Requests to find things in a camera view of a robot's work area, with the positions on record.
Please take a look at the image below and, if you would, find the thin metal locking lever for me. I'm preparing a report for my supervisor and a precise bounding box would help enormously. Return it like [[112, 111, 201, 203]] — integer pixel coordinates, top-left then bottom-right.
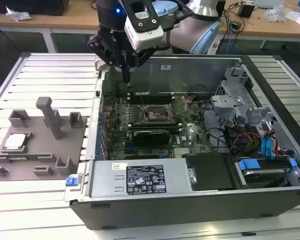
[[138, 88, 147, 112]]

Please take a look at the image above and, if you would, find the metal socket cover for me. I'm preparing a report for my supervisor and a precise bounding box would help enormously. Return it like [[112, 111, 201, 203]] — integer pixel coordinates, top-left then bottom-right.
[[167, 96, 192, 120]]

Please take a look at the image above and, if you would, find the silver CPU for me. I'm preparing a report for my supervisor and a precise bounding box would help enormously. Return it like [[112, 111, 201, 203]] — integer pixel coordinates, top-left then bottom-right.
[[2, 133, 32, 152]]

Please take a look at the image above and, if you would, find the CPU socket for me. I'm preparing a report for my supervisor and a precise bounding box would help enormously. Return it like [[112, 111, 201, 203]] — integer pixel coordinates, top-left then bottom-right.
[[143, 103, 175, 124]]

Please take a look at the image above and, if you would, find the wooden desk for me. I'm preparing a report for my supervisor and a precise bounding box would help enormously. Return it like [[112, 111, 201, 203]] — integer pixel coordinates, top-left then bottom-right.
[[0, 0, 300, 54]]

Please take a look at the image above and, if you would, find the black computer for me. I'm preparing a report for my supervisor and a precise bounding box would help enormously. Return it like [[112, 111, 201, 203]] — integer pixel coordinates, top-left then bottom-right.
[[0, 0, 70, 16]]

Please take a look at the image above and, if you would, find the black RAM slot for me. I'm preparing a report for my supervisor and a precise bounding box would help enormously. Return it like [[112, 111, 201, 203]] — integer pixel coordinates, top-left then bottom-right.
[[128, 97, 176, 105], [128, 91, 176, 99], [127, 121, 183, 128], [127, 126, 183, 134]]

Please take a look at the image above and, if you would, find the crumpled white paper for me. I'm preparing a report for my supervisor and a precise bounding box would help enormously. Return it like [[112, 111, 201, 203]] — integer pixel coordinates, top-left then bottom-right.
[[5, 5, 33, 21]]

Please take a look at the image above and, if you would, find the black tower box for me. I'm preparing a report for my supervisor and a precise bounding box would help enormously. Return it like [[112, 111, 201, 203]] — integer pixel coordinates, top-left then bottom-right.
[[216, 0, 227, 20]]

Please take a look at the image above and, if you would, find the black graphics card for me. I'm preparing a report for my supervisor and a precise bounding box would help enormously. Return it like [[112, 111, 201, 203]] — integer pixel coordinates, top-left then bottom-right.
[[131, 127, 171, 148]]

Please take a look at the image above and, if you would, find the green motherboard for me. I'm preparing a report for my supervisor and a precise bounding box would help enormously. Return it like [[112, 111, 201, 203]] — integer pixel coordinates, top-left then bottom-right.
[[99, 92, 215, 161]]

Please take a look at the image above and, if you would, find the small black box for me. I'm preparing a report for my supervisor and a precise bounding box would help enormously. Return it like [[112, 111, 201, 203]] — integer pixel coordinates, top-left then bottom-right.
[[237, 2, 255, 19]]

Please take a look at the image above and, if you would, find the silver metal drive cage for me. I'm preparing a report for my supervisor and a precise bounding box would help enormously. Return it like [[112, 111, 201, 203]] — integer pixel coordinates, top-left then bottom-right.
[[209, 65, 300, 187]]

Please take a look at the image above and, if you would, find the grey parts rack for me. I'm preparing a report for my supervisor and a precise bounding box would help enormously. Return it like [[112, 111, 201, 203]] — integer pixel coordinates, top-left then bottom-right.
[[0, 96, 89, 182]]

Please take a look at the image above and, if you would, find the silver chipset heatsink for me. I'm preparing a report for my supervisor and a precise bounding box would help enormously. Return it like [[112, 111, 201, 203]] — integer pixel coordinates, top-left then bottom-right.
[[173, 147, 191, 158]]

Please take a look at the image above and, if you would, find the silver power supply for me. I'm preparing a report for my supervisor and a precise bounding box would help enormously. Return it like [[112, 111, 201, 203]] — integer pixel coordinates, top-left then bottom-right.
[[88, 159, 193, 200]]

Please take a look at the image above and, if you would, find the green RAM stick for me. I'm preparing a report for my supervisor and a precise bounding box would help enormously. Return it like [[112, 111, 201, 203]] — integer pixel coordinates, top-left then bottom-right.
[[6, 154, 39, 160]]

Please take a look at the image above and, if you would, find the clear plastic bag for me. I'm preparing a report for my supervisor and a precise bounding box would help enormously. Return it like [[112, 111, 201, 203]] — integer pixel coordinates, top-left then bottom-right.
[[264, 4, 287, 24]]

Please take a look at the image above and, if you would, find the blue case latch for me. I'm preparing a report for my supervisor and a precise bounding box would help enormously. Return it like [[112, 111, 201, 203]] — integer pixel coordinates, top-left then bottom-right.
[[65, 174, 80, 187]]

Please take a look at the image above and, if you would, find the black plastic shroud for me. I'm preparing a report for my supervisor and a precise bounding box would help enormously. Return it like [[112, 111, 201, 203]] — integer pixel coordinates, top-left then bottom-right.
[[184, 152, 237, 192]]

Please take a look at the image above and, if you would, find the black open PC case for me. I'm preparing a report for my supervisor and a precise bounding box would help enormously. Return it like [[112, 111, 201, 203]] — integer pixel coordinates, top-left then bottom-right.
[[64, 52, 300, 231]]

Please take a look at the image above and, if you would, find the hard disk in blue carrier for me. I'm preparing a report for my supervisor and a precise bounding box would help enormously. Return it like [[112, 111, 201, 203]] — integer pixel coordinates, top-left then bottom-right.
[[236, 156, 298, 190]]

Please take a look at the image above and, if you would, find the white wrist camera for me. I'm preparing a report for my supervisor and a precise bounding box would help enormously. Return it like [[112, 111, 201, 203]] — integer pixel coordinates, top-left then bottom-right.
[[119, 0, 165, 52]]

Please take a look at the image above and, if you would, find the blue cable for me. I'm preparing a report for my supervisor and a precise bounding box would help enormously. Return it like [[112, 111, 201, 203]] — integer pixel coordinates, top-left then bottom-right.
[[227, 21, 236, 55]]

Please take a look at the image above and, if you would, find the black wire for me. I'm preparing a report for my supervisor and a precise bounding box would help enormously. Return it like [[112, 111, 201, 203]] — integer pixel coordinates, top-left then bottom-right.
[[201, 98, 232, 153]]

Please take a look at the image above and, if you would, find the red wire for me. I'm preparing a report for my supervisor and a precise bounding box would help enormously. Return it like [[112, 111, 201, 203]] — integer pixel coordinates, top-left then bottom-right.
[[228, 132, 262, 153]]

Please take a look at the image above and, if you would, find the yellow wire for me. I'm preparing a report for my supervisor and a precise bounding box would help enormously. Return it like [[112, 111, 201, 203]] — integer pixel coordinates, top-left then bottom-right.
[[248, 136, 260, 151]]

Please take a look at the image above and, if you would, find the blue flat wire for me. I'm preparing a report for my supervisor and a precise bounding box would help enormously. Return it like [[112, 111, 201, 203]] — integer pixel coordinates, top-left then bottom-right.
[[261, 129, 279, 161]]

